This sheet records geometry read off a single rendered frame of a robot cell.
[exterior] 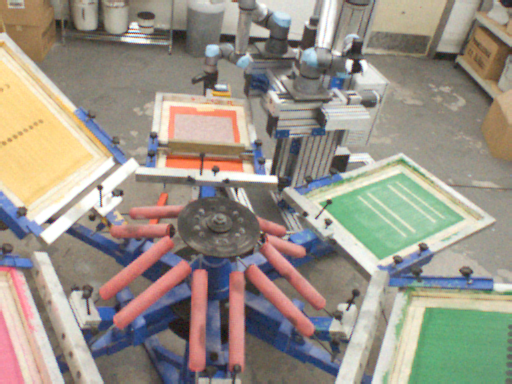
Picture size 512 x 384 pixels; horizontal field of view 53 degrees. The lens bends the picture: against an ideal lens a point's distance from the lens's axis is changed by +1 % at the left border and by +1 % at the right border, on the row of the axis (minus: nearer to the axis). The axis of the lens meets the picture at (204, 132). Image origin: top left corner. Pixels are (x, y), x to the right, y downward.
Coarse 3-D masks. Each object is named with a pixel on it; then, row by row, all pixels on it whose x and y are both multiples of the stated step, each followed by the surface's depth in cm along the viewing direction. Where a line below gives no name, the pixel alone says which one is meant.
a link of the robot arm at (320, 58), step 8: (328, 0) 243; (336, 0) 244; (328, 8) 243; (336, 8) 244; (320, 16) 245; (328, 16) 242; (320, 24) 243; (328, 24) 241; (320, 32) 242; (328, 32) 241; (320, 40) 241; (328, 40) 241; (320, 48) 240; (328, 48) 241; (312, 56) 239; (320, 56) 239; (328, 56) 239; (312, 64) 241; (320, 64) 240; (328, 64) 239
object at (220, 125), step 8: (208, 112) 308; (216, 112) 309; (224, 112) 310; (232, 112) 311; (208, 120) 300; (216, 120) 301; (224, 120) 302; (232, 120) 303; (208, 128) 293; (216, 128) 294; (224, 128) 295; (232, 128) 296; (208, 136) 287; (216, 136) 287; (224, 136) 288; (232, 136) 289; (208, 160) 268; (216, 160) 269; (224, 160) 270; (232, 160) 270; (240, 160) 271; (208, 168) 262; (224, 168) 264; (232, 168) 264; (240, 168) 265
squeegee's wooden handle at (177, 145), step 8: (168, 144) 262; (176, 144) 262; (184, 144) 262; (192, 144) 263; (200, 144) 263; (208, 144) 263; (216, 144) 263; (224, 144) 264; (232, 144) 264; (240, 144) 265; (192, 152) 265; (200, 152) 266; (208, 152) 266; (216, 152) 266; (224, 152) 266; (232, 152) 266; (240, 152) 266
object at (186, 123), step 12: (180, 108) 308; (192, 108) 310; (180, 120) 297; (192, 120) 299; (168, 132) 286; (180, 132) 287; (192, 132) 288; (168, 156) 268; (180, 156) 268; (192, 156) 269; (192, 168) 261; (204, 168) 262
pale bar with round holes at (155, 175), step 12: (144, 168) 244; (156, 168) 244; (144, 180) 242; (156, 180) 243; (168, 180) 243; (180, 180) 244; (192, 180) 245; (240, 180) 244; (252, 180) 244; (264, 180) 245; (276, 180) 246
